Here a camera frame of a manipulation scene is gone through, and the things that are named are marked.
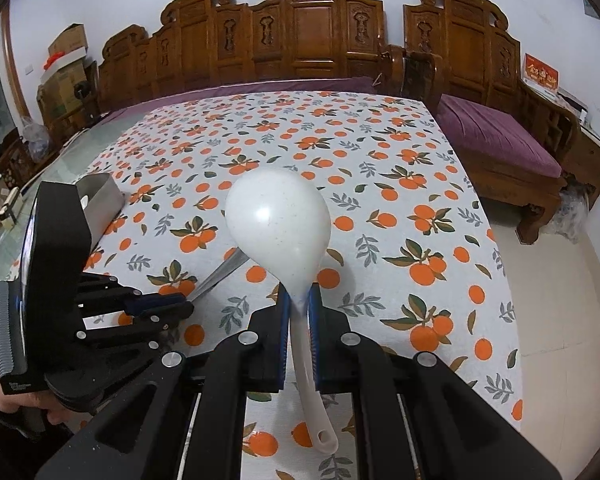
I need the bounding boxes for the dark wooden furniture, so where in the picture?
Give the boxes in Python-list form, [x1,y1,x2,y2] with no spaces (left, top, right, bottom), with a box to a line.
[0,130,41,241]

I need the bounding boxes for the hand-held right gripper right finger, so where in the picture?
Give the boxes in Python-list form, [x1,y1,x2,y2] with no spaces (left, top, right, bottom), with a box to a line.
[307,285,556,480]

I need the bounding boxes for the small cardboard box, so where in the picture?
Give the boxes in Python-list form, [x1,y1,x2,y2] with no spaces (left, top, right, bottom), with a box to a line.
[47,24,88,58]

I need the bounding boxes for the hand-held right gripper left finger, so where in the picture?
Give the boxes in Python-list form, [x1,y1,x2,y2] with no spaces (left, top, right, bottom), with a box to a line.
[35,287,292,480]

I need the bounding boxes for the wooden side table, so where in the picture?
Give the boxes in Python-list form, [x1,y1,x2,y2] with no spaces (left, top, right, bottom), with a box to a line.
[560,87,600,196]

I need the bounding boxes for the stainless steel utensil holder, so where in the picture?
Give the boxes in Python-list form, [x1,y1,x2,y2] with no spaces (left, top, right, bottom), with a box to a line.
[75,172,126,256]

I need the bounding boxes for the red desk calendar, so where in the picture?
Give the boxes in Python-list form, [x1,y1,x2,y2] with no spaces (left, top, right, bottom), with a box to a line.
[522,53,561,92]

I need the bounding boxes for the carved wooden armchair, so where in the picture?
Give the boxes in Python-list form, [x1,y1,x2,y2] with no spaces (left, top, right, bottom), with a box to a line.
[402,0,581,246]

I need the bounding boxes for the large cardboard box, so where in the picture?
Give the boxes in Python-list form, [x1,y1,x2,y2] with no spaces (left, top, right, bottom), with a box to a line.
[37,57,101,126]

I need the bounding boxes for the purple sofa cushion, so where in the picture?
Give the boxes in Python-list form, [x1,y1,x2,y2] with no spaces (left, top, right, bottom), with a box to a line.
[100,77,381,116]

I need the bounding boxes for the white plastic rice spoon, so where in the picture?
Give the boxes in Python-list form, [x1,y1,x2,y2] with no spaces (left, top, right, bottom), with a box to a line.
[224,169,339,457]

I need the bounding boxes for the carved wooden sofa bench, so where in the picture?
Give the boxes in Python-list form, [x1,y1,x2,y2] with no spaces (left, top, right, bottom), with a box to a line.
[97,0,406,111]

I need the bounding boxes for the purple armchair cushion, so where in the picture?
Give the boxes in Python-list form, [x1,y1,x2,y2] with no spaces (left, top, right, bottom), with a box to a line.
[437,94,563,178]

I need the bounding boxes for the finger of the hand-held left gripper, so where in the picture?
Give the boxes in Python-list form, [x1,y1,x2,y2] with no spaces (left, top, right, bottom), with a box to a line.
[75,301,194,348]
[80,274,187,311]

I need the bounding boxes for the orange print tablecloth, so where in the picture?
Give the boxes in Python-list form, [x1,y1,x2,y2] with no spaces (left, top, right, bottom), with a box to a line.
[12,91,526,480]

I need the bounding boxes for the person's left forearm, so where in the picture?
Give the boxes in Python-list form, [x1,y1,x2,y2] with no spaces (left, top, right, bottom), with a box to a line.
[0,400,76,480]

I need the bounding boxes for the crumpled clear plastic bag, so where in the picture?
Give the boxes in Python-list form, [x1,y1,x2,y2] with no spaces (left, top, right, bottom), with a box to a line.
[545,182,598,243]

